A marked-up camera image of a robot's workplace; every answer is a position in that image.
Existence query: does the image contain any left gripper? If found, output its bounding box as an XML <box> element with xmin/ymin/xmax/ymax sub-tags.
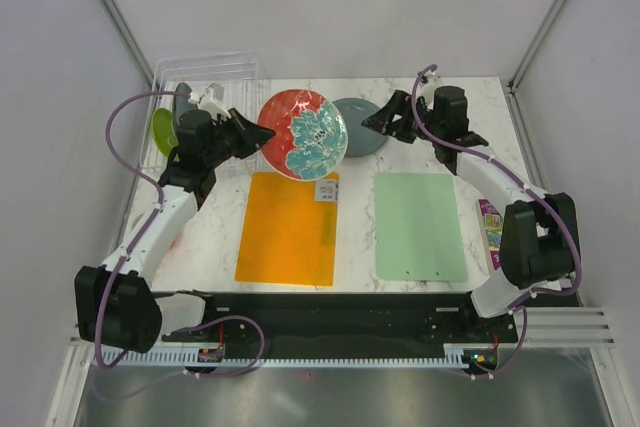
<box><xmin>205</xmin><ymin>107</ymin><xmax>276</xmax><ymax>167</ymax></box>

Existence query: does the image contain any orange cutting mat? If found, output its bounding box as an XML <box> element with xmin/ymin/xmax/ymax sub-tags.
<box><xmin>235</xmin><ymin>172</ymin><xmax>338</xmax><ymax>287</ymax></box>

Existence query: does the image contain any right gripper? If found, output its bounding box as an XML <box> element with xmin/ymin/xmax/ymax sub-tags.
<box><xmin>361</xmin><ymin>89</ymin><xmax>443</xmax><ymax>144</ymax></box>

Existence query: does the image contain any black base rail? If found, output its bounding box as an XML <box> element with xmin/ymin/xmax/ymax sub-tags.
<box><xmin>163</xmin><ymin>293</ymin><xmax>517</xmax><ymax>357</ymax></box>

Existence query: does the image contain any white wire dish rack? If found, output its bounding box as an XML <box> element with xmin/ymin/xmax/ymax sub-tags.
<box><xmin>139</xmin><ymin>51</ymin><xmax>269</xmax><ymax>179</ymax></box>

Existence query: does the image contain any purple children's book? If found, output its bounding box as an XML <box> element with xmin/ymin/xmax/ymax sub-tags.
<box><xmin>476</xmin><ymin>199</ymin><xmax>503</xmax><ymax>274</ymax></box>

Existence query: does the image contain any mint green cutting mat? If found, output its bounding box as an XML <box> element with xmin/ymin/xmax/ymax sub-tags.
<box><xmin>374</xmin><ymin>173</ymin><xmax>468</xmax><ymax>283</ymax></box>

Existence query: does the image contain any lime green plate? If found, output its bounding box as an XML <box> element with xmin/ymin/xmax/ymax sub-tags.
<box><xmin>151</xmin><ymin>108</ymin><xmax>178</xmax><ymax>157</ymax></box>

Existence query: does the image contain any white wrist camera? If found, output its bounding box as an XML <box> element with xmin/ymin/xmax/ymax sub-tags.
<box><xmin>188</xmin><ymin>83</ymin><xmax>230</xmax><ymax>120</ymax></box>
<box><xmin>421</xmin><ymin>74</ymin><xmax>443</xmax><ymax>94</ymax></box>

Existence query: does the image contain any dark teal branch plate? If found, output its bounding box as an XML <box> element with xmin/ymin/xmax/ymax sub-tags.
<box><xmin>172</xmin><ymin>82</ymin><xmax>196</xmax><ymax>125</ymax></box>

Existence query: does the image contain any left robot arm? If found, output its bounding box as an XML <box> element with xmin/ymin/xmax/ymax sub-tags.
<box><xmin>74</xmin><ymin>110</ymin><xmax>275</xmax><ymax>353</ymax></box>

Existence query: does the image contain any red floral plate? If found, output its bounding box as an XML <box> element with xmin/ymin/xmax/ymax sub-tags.
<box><xmin>258</xmin><ymin>89</ymin><xmax>348</xmax><ymax>181</ymax></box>

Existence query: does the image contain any white label sticker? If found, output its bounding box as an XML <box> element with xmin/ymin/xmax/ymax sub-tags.
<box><xmin>314</xmin><ymin>178</ymin><xmax>339</xmax><ymax>203</ymax></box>

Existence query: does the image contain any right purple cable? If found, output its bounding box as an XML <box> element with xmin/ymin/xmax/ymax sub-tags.
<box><xmin>411</xmin><ymin>63</ymin><xmax>584</xmax><ymax>381</ymax></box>

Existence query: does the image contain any grey-blue plate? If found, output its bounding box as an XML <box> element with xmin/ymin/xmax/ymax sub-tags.
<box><xmin>334</xmin><ymin>97</ymin><xmax>387</xmax><ymax>158</ymax></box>

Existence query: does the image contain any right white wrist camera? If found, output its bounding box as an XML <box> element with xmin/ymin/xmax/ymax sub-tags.
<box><xmin>421</xmin><ymin>74</ymin><xmax>443</xmax><ymax>94</ymax></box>

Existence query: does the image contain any purple cable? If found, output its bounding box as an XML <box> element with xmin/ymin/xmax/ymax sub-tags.
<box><xmin>411</xmin><ymin>63</ymin><xmax>584</xmax><ymax>381</ymax></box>
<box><xmin>92</xmin><ymin>90</ymin><xmax>266</xmax><ymax>403</ymax></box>

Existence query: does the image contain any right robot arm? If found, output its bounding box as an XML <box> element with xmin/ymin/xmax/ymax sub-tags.
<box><xmin>362</xmin><ymin>86</ymin><xmax>583</xmax><ymax>341</ymax></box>

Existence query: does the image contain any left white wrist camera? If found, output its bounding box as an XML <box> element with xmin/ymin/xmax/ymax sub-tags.
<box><xmin>188</xmin><ymin>83</ymin><xmax>230</xmax><ymax>120</ymax></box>

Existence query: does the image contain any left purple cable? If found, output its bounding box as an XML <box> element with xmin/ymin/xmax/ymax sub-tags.
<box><xmin>92</xmin><ymin>90</ymin><xmax>266</xmax><ymax>403</ymax></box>

